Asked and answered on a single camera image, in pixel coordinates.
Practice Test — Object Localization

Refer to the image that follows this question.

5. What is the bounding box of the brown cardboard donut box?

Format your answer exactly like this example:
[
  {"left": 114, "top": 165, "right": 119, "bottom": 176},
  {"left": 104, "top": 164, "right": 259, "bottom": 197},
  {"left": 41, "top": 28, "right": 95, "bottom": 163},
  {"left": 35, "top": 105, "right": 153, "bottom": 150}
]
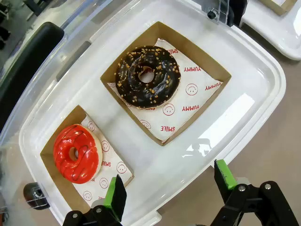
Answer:
[
  {"left": 100, "top": 21, "right": 232, "bottom": 147},
  {"left": 40, "top": 105, "right": 135, "bottom": 210},
  {"left": 260, "top": 0, "right": 297, "bottom": 16}
]

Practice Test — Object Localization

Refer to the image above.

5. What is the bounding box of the red glazed donut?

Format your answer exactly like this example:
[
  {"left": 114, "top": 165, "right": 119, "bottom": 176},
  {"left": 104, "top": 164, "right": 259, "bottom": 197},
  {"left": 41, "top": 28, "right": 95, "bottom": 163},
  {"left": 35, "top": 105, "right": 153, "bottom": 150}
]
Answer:
[{"left": 53, "top": 123, "right": 104, "bottom": 184}]

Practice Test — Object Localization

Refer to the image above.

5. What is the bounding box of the chocolate donut with nut crumbs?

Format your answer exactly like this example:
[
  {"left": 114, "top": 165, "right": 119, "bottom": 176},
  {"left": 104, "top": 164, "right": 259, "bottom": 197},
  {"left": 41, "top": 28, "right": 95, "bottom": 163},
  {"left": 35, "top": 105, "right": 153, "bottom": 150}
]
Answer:
[{"left": 114, "top": 46, "right": 182, "bottom": 109}]

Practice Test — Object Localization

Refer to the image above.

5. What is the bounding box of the clear lid with black handle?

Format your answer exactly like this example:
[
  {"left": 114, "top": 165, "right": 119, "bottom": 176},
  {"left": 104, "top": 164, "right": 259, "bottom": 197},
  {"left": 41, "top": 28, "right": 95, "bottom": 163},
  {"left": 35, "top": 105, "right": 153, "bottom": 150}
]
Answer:
[{"left": 0, "top": 0, "right": 247, "bottom": 212}]

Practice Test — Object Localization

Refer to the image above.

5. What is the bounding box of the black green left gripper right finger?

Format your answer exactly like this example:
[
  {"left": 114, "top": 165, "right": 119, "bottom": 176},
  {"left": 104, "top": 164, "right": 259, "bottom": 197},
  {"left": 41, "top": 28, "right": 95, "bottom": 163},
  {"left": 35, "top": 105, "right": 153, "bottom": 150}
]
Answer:
[{"left": 210, "top": 159, "right": 293, "bottom": 226}]

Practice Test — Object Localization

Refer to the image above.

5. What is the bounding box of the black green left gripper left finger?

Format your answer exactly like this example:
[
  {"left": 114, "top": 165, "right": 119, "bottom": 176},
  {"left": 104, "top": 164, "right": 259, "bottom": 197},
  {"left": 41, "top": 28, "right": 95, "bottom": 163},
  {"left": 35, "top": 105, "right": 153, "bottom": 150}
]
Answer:
[{"left": 62, "top": 174, "right": 127, "bottom": 226}]

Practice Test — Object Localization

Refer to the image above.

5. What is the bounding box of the white plastic tray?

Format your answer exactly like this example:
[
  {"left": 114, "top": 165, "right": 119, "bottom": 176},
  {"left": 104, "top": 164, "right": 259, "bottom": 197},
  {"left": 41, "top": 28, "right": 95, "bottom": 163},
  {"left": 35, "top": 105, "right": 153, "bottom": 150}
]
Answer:
[
  {"left": 18, "top": 0, "right": 287, "bottom": 226},
  {"left": 239, "top": 0, "right": 301, "bottom": 61}
]

